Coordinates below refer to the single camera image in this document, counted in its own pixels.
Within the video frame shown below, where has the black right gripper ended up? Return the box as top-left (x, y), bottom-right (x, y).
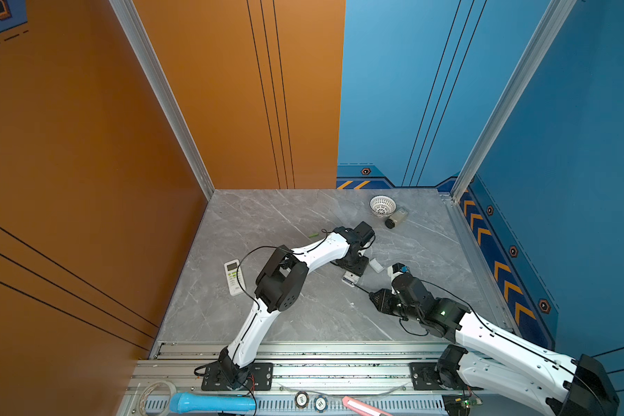
top-left (366, 288), bottom-right (422, 324)

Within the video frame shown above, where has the black handled screwdriver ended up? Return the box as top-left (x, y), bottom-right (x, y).
top-left (354, 284), bottom-right (372, 295)

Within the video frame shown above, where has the white air conditioner remote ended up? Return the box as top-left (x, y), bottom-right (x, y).
top-left (341, 271), bottom-right (360, 287)

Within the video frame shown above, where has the white battery cover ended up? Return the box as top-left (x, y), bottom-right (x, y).
top-left (369, 258), bottom-right (384, 274)

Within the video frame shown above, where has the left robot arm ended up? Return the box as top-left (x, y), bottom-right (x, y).
top-left (218, 222), bottom-right (375, 388)

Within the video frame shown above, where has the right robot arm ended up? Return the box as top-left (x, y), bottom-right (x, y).
top-left (369, 263), bottom-right (620, 415)

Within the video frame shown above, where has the glass jar with black lid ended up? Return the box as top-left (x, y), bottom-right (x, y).
top-left (385, 208), bottom-right (409, 229)

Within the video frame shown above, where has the patterned white ceramic bowl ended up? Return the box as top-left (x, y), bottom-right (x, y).
top-left (369, 195), bottom-right (397, 218)

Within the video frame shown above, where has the small green circuit board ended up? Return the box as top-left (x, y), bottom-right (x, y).
top-left (442, 396), bottom-right (483, 416)

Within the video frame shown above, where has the clear tape roll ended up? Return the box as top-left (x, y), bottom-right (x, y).
top-left (132, 381), bottom-right (178, 416)

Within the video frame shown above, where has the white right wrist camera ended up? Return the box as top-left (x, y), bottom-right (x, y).
top-left (387, 263), bottom-right (409, 282)

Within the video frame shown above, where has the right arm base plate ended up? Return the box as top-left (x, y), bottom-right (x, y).
top-left (409, 362), bottom-right (483, 392)

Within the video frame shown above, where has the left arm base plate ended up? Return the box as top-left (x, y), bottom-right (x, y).
top-left (195, 362), bottom-right (274, 392)

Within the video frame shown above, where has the blue plastic handle tool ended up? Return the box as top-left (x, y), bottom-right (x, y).
top-left (169, 393), bottom-right (257, 415)

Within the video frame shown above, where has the aluminium corner post right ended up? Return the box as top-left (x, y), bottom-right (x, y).
top-left (450, 0), bottom-right (577, 205)

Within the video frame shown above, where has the aluminium corner post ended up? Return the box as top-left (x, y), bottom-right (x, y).
top-left (109, 0), bottom-right (215, 201)
top-left (450, 0), bottom-right (577, 205)

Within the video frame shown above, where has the aluminium corner post left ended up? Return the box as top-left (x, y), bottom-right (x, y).
top-left (109, 0), bottom-right (215, 201)

